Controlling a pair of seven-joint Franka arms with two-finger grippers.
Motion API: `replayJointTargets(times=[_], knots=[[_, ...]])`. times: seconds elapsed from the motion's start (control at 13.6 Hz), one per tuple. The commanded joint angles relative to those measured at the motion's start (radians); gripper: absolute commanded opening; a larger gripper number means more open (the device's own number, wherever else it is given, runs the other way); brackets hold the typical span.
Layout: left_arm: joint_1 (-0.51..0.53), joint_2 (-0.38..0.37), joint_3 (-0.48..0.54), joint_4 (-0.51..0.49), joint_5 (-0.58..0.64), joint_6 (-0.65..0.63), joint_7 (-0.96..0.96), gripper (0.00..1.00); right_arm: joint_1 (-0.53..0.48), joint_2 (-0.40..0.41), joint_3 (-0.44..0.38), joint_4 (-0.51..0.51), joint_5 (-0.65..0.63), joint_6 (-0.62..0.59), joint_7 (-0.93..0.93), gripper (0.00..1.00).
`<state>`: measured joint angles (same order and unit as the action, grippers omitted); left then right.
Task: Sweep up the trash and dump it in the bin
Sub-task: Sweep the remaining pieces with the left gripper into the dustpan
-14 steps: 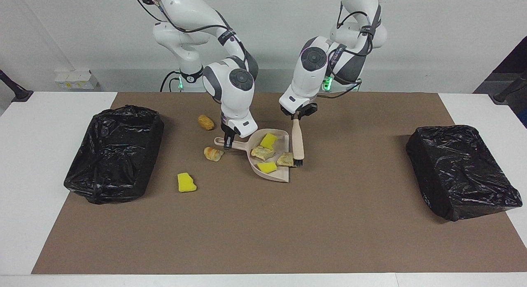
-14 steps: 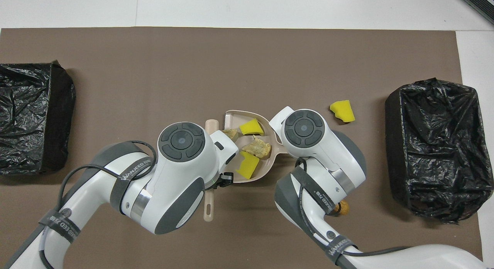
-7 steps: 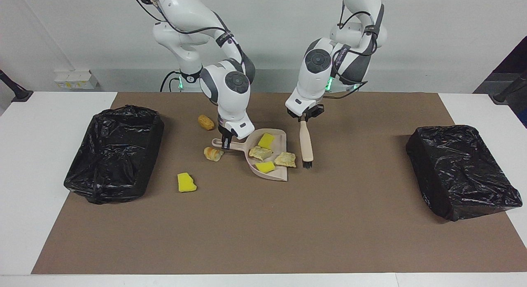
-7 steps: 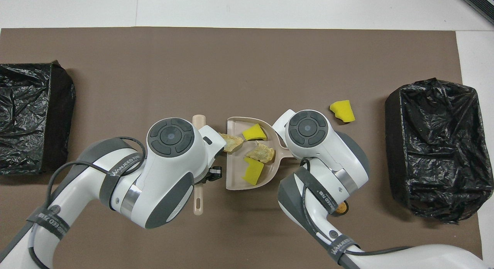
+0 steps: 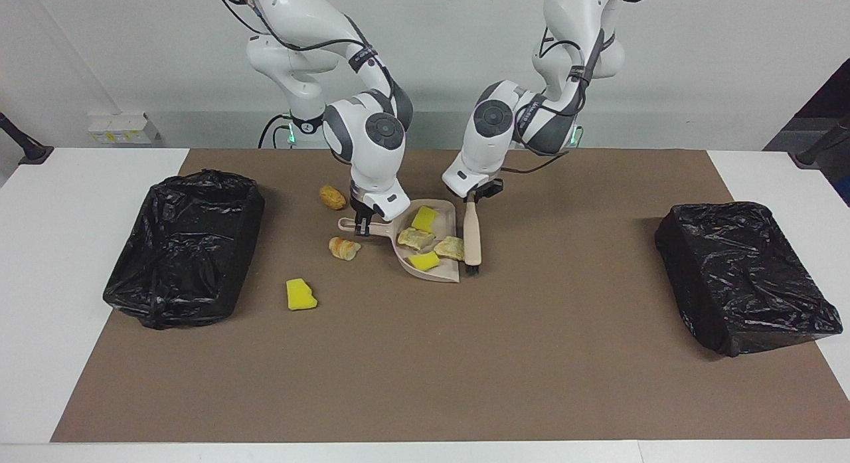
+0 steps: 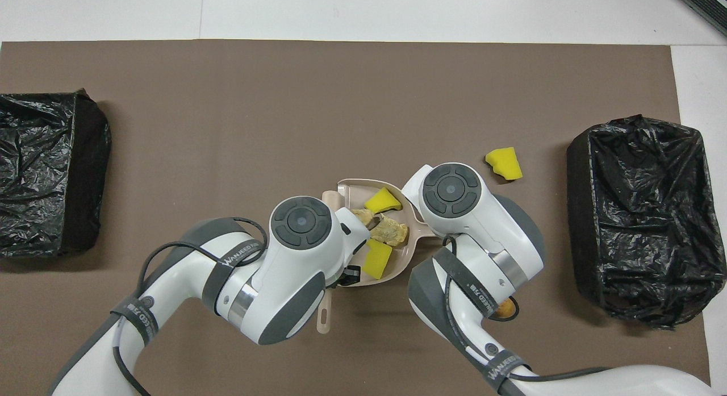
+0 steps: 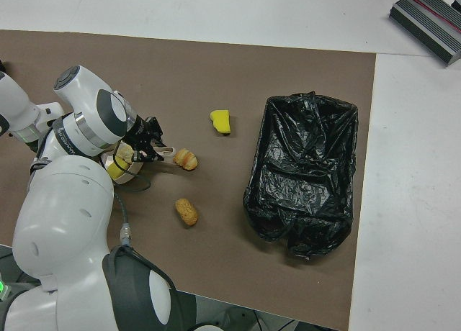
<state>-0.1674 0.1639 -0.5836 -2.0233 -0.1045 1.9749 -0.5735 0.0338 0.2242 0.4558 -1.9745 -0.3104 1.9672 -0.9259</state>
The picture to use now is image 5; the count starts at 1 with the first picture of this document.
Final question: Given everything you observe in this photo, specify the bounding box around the beige hand brush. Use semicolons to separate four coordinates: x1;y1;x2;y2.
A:
463;196;483;276

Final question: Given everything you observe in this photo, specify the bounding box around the pale cream bread chunk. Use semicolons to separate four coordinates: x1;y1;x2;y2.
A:
397;228;436;251

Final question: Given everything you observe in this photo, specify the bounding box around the beige plastic dustpan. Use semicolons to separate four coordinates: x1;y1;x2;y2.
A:
337;199;460;283

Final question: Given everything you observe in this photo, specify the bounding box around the open black bag lined bin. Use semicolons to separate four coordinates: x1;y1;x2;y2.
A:
103;169;266;329

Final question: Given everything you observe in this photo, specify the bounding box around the black bag covered bin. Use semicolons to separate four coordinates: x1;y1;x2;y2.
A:
654;201;843;357

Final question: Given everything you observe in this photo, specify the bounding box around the orange striped croissant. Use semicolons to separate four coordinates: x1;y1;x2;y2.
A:
328;236;363;261

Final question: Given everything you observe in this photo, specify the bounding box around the brown table mat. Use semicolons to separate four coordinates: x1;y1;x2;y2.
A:
51;149;850;442

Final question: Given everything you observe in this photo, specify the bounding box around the black stand foot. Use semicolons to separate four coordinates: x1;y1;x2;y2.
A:
0;112;54;165
795;114;850;168

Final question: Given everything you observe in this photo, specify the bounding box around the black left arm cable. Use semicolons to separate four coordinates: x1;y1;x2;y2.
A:
501;25;586;175

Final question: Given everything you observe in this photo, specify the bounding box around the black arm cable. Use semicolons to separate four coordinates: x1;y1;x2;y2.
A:
216;0;392;92
501;25;586;175

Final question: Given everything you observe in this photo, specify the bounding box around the black right base cable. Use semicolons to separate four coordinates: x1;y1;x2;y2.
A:
258;114;293;149

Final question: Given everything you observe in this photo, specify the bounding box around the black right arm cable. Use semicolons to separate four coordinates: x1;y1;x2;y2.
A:
216;0;392;92

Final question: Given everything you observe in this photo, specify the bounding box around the white wall socket box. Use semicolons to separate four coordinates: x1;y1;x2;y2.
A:
88;113;159;145

